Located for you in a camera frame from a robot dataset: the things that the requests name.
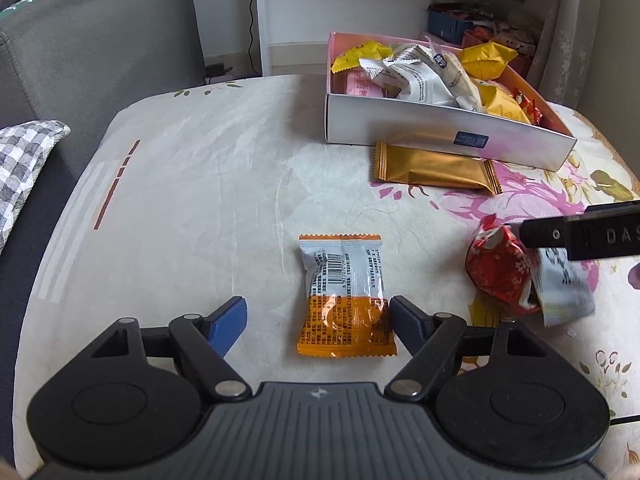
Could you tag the pink cardboard box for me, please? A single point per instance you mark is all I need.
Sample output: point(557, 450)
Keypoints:
point(425, 130)

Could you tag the blue storage box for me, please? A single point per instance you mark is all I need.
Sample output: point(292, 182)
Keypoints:
point(447, 25)

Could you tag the golden snack packet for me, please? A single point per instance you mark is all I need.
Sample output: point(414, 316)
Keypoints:
point(435, 167)

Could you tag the white shelf unit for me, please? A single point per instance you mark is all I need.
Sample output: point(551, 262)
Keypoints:
point(325, 10)

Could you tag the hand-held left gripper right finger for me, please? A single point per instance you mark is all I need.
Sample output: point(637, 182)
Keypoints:
point(407, 322)

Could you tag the lace curtain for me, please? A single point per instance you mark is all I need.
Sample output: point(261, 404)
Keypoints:
point(590, 25)

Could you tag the grey sofa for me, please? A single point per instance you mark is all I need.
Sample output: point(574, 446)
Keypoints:
point(100, 50)

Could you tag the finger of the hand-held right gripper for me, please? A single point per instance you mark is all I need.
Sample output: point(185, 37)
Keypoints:
point(542, 234)

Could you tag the red snack packet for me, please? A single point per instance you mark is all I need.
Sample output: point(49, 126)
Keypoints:
point(495, 270)
point(528, 107)

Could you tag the grey and white snack packet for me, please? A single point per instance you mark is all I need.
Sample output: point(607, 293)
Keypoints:
point(565, 287)

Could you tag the black power adapter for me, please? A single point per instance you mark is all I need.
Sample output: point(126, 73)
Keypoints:
point(217, 72)

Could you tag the yellow snack packet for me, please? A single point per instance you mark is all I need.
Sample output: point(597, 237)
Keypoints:
point(500, 102)
point(360, 55)
point(487, 56)

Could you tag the pink snack packet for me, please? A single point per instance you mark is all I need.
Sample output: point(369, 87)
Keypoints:
point(362, 85)

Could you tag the large pink plastic basket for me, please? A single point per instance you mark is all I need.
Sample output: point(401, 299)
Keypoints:
point(477, 39)

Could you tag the grey checked cloth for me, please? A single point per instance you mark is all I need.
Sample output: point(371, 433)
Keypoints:
point(25, 170)

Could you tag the orange and white snack packet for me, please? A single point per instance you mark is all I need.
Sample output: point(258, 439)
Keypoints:
point(345, 295)

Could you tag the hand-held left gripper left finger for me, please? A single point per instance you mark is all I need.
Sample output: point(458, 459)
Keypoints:
point(227, 322)

